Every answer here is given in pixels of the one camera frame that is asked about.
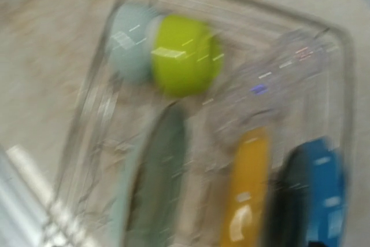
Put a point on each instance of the light teal round plate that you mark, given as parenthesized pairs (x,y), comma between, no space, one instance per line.
(148,191)

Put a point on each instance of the green bowl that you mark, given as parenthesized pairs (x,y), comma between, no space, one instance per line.
(187,56)

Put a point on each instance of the clear glass near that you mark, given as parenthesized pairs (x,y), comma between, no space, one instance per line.
(253,96)

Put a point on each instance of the clear glass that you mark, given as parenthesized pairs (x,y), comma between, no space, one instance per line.
(300,55)
(253,96)

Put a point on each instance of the yellow polka dot plate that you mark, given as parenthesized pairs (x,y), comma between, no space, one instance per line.
(247,190)

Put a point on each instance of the grey striped bowl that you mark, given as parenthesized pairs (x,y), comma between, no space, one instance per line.
(128,44)

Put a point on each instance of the clear glass far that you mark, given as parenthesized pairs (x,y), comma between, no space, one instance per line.
(300,55)

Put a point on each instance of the blue polka dot plate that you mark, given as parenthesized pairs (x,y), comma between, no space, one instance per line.
(309,203)

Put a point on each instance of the metal wire dish rack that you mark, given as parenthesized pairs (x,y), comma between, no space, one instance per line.
(111,114)

